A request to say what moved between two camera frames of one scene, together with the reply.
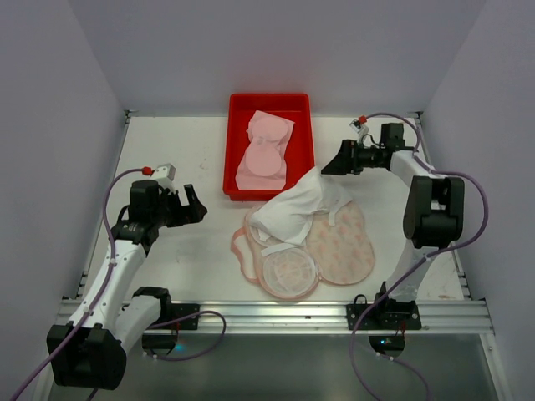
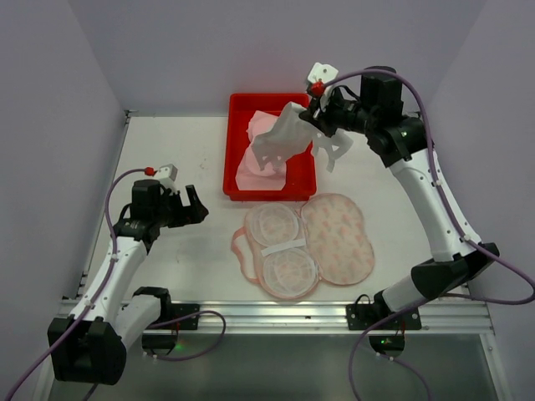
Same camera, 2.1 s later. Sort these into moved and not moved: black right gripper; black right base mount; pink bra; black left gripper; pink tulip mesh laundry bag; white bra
Moved: white bra; black right gripper
Not moved: black left gripper; pink tulip mesh laundry bag; black right base mount; pink bra
